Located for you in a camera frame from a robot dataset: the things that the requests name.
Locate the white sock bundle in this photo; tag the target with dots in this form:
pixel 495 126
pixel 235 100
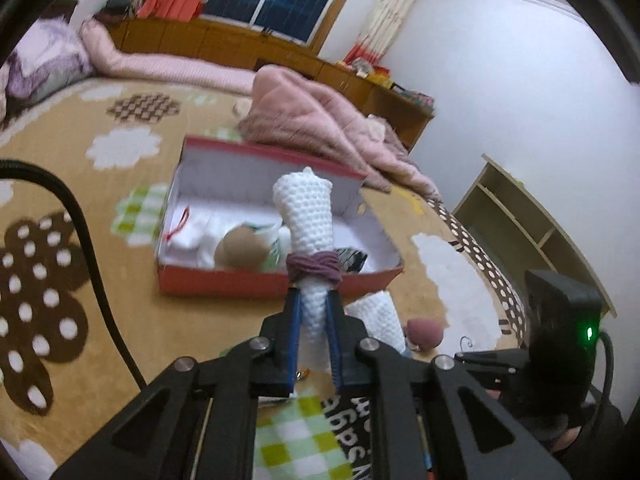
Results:
pixel 195 240

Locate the pile of dark clothes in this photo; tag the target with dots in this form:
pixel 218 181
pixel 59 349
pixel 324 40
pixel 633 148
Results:
pixel 120 7

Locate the pink checkered rolled quilt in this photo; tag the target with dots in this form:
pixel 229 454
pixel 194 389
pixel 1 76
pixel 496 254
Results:
pixel 165 62

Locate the pink fleece robe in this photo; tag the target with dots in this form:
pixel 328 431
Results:
pixel 320 115

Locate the white waffle towel grey band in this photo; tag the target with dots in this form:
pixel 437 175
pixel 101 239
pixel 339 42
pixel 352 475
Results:
pixel 380 320

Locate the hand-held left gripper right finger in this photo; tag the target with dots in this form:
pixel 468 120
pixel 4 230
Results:
pixel 334 340

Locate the wooden headboard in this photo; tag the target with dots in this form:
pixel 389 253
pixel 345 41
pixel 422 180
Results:
pixel 62 10

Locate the mauve sock ball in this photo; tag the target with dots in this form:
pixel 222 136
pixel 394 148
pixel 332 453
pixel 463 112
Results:
pixel 425 334

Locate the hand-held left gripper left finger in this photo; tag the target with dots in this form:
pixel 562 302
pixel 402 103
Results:
pixel 292 330

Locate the red cardboard shoe box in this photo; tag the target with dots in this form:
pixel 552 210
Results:
pixel 215 175

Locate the purple frilled pillow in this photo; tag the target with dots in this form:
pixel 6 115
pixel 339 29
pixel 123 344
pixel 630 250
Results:
pixel 45 60

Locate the white waffle towel purple band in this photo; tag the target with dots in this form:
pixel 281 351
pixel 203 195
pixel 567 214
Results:
pixel 310 215

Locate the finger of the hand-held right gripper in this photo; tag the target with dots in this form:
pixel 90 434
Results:
pixel 495 375
pixel 492 356

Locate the beige sock ball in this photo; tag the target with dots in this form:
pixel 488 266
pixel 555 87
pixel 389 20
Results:
pixel 242 250

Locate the light wooden shelf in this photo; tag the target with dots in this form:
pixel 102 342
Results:
pixel 520 220

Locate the stack of flat boxes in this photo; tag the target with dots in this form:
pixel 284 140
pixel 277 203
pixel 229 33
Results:
pixel 412 96

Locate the long wooden cabinet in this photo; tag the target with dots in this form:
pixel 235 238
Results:
pixel 225 45

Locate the clutter of small bags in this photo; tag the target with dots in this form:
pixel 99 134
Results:
pixel 367 70

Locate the black and white patterned sock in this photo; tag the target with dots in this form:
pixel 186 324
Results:
pixel 350 260

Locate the cream cloth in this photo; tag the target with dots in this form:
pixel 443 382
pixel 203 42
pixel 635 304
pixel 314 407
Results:
pixel 243 106

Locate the green and white sock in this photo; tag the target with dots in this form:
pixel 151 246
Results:
pixel 277 250

